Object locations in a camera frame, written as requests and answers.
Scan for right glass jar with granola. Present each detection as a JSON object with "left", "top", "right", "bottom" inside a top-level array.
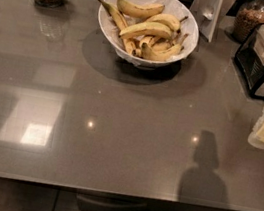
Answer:
[{"left": 232, "top": 0, "right": 264, "bottom": 43}]

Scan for small bananas under pile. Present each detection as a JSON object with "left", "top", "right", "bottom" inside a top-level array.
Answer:
[{"left": 133, "top": 35, "right": 172, "bottom": 57}]

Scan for front curved banana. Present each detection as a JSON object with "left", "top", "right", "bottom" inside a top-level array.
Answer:
[{"left": 141, "top": 34, "right": 188, "bottom": 62}]

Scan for middle large banana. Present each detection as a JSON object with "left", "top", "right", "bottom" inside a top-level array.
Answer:
[{"left": 119, "top": 22, "right": 172, "bottom": 39}]

